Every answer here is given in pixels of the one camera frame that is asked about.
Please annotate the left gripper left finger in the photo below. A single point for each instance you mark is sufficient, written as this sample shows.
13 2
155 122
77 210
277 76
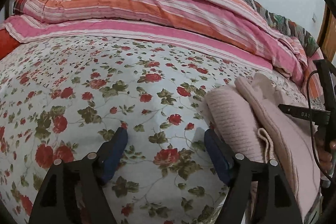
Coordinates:
56 200

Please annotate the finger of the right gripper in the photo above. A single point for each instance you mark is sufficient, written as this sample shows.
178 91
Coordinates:
316 116

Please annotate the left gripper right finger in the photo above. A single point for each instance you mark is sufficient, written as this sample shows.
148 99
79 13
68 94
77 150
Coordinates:
275 201

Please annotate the pink knit sweater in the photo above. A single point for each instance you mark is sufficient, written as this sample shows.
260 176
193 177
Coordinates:
248 119

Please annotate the person's right hand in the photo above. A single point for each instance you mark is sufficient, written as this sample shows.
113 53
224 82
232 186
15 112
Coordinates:
325 158

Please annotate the orange wooden door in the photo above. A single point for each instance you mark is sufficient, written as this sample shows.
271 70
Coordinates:
327 35

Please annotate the patchwork floral blanket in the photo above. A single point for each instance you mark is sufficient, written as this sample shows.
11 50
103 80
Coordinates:
286 27

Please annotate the floral bed sheet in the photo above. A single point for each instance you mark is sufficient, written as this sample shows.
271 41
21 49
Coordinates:
63 97

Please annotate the pink striped quilt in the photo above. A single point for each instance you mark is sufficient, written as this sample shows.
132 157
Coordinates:
230 21

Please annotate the red pillow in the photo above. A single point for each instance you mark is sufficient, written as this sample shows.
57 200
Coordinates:
7 43

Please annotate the white wall switch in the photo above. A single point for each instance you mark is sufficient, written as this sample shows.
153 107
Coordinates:
314 18

